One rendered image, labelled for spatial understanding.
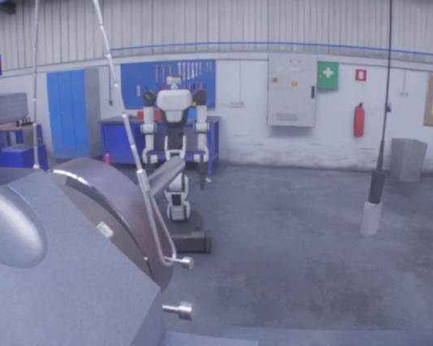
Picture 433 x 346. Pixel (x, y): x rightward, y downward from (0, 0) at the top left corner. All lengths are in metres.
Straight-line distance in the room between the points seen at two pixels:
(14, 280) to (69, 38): 6.60
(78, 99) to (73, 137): 0.74
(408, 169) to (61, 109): 6.24
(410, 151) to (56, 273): 5.27
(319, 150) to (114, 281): 5.29
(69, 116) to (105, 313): 5.84
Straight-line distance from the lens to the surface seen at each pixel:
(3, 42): 8.07
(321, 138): 5.49
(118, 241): 0.47
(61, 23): 6.99
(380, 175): 1.11
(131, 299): 0.34
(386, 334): 0.83
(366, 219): 1.16
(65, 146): 6.26
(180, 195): 2.64
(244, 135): 5.44
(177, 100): 2.49
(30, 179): 0.37
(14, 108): 0.32
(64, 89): 6.11
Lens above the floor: 1.41
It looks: 16 degrees down
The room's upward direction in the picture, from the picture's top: straight up
